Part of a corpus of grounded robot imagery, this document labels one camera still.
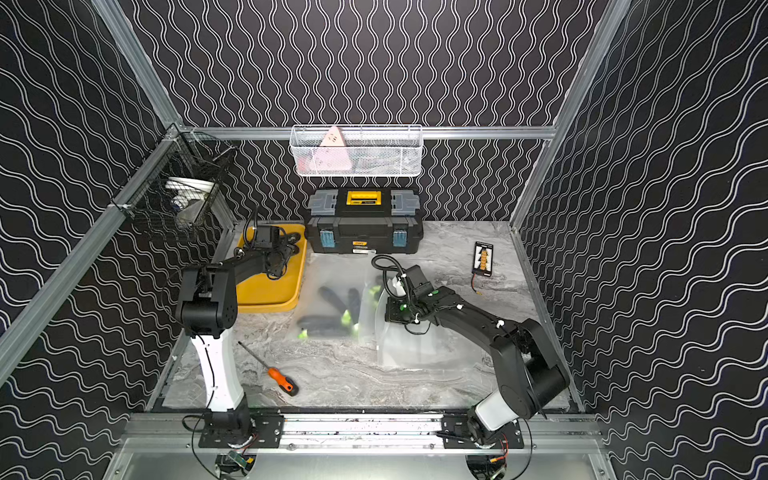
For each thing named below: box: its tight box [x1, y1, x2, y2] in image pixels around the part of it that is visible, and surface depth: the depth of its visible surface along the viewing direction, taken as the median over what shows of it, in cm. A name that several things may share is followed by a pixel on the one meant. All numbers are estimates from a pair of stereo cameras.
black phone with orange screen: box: [471, 241, 494, 277], surface depth 109 cm
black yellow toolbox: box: [305, 188, 424, 255], surface depth 103 cm
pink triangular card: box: [310, 126, 353, 173], surface depth 92 cm
